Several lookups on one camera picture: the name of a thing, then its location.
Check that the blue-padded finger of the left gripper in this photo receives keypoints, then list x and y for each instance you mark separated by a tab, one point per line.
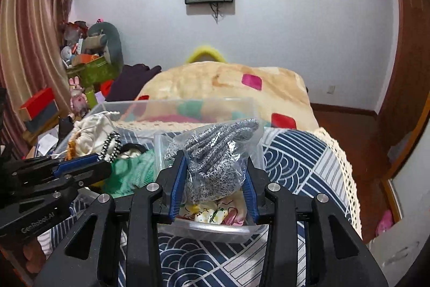
84	171

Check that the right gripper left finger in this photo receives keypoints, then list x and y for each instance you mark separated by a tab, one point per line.
89	255

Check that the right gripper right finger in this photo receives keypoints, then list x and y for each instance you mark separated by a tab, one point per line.
335	255

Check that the black and white eye mask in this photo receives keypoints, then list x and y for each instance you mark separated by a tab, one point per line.
113	148

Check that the white drawstring pouch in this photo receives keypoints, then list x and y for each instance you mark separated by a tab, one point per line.
88	135

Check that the green knitted sock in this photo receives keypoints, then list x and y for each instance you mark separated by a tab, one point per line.
130	174

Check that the floral yellow scrunchie cloth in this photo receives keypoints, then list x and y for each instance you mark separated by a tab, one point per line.
229	211

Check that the grey knit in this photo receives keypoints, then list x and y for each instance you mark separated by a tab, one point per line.
217	158

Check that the clear plastic storage box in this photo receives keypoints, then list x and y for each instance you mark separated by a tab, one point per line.
158	135

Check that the blue white patterned tablecloth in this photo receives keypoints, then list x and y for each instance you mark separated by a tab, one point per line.
307	164

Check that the pink rabbit toy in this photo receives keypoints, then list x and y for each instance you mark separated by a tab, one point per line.
78	100

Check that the red box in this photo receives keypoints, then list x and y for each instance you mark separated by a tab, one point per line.
36	104

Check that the green bottle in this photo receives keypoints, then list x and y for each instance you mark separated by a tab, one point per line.
91	98

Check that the red plush item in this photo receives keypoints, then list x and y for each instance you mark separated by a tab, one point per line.
105	87

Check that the dark purple plush cushion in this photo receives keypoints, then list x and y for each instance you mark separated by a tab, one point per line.
130	82

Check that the green storage box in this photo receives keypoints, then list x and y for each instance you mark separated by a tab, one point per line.
94	72

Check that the beige patchwork blanket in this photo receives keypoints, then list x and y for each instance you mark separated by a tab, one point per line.
274	90

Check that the green dinosaur plush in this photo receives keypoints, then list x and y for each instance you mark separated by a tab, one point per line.
103	39

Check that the white sliding wardrobe door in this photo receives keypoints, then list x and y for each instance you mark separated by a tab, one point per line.
398	248

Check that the yellow fuzzy headband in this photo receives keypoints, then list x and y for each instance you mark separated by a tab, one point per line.
206	53

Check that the striped brown curtain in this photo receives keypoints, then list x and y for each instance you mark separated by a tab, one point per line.
31	38

